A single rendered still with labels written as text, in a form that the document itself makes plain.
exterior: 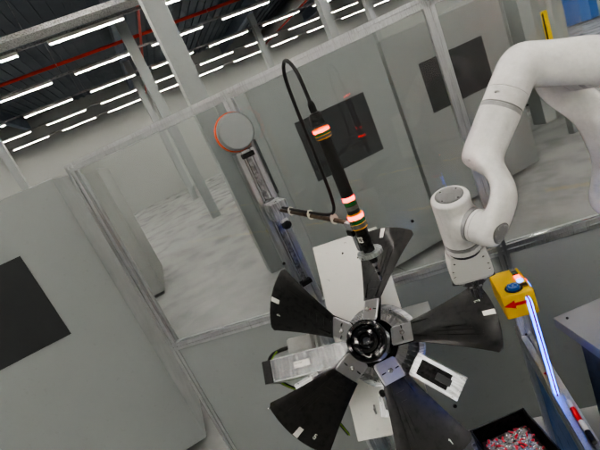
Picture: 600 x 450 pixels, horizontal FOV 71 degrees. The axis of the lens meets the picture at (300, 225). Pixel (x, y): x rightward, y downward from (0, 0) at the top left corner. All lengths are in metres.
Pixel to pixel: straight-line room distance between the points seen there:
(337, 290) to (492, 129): 0.84
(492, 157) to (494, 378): 1.54
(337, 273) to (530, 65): 0.93
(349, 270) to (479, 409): 1.18
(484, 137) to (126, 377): 2.63
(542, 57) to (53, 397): 3.00
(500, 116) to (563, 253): 1.17
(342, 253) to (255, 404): 1.21
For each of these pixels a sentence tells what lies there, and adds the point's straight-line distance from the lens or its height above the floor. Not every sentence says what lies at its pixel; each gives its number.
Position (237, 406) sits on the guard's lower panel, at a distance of 2.57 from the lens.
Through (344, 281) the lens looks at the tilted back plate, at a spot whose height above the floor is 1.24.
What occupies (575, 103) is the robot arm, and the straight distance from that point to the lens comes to 1.24.
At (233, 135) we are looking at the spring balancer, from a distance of 1.71.
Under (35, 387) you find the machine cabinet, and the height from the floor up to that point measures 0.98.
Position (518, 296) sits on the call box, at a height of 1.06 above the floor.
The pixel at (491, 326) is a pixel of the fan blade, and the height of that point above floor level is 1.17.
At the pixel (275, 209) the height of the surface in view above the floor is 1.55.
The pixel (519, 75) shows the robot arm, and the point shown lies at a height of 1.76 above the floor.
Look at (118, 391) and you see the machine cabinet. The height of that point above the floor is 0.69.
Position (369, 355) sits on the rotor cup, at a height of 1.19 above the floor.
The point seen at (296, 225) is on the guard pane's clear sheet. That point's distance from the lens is 1.92.
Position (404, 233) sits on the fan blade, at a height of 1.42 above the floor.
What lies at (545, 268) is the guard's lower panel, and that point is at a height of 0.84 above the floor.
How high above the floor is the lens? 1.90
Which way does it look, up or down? 15 degrees down
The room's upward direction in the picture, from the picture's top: 24 degrees counter-clockwise
